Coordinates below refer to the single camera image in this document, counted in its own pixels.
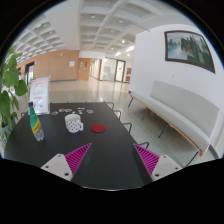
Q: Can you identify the white polka dot mug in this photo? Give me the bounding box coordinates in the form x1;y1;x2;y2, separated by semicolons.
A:
65;114;84;133

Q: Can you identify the red round coaster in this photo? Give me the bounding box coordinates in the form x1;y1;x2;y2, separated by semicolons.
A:
91;124;105;133

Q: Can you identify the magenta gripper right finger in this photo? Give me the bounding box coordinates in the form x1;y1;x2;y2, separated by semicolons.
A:
134;144;181;181

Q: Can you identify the white standing sign board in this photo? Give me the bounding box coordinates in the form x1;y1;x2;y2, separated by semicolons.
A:
29;76;50;115

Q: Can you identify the round colourful coaster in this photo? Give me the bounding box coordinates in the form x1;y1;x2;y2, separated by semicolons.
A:
59;108;72;112

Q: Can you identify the green leafy potted plant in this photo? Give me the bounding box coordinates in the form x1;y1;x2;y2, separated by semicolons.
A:
0;46;28;146

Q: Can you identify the round sticker coaster left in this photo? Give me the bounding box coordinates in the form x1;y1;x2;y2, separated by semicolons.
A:
51;111;58;116

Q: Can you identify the framed landscape painting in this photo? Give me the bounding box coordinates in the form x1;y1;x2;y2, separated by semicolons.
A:
164;30;215;73

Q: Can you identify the green plastic water bottle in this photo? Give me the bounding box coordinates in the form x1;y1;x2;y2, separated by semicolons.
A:
28;102;44;141

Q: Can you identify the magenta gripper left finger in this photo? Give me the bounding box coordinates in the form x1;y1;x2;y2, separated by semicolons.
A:
42;143;91;181

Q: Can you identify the blue small card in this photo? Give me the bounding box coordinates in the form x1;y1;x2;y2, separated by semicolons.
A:
87;110;94;114

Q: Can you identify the long white bench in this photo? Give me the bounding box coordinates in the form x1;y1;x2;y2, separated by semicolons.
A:
128;79;221;157

